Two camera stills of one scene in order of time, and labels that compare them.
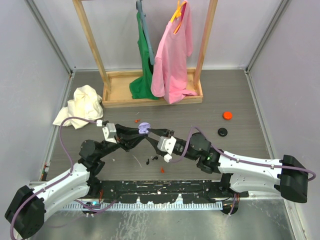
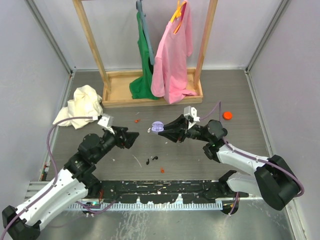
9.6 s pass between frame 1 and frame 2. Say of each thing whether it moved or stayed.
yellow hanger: stayed
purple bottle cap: moved
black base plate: stayed
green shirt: stayed
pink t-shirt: stayed
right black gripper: moved
